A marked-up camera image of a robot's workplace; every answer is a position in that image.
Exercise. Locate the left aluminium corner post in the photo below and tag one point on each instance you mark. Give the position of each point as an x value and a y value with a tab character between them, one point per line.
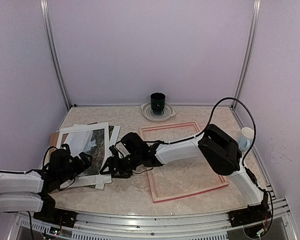
53	53

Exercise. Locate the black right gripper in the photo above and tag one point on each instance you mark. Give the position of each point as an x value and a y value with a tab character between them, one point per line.
111	161

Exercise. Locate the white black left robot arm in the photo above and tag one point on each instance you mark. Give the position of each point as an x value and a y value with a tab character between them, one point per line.
30	190

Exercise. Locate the aluminium front rail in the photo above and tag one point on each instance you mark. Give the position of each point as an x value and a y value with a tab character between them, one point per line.
99	226

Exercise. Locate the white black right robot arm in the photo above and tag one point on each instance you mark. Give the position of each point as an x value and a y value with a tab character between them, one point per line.
219	149

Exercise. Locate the right aluminium corner post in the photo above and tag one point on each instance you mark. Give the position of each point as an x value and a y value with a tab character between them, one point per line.
249	48

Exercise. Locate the dark green cup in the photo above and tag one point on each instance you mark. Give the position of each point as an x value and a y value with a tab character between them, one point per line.
157	101

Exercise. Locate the light blue paper cup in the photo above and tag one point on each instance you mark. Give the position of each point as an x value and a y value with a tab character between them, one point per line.
245	139

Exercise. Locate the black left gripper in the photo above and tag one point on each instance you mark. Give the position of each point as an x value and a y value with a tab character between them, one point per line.
87	163

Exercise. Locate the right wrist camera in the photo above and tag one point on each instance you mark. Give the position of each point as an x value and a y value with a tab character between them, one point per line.
119	148

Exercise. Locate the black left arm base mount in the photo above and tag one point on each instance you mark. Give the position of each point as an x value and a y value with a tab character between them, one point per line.
60	217

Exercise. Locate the aluminium corner post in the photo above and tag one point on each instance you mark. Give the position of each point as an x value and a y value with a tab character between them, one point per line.
53	53
249	48

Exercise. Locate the white mat board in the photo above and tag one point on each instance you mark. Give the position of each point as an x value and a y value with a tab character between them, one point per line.
104	178

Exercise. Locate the brown backing board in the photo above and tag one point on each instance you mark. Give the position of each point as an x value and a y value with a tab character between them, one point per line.
53	139

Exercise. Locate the striped ceramic plate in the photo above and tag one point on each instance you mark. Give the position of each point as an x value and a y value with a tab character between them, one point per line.
167	113

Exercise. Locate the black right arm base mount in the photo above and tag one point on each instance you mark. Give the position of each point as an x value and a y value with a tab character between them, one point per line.
244	216

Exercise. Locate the pink wooden picture frame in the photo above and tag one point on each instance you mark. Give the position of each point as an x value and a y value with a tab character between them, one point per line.
182	178

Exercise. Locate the landscape photo print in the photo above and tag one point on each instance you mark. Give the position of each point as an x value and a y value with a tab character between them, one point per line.
107	179

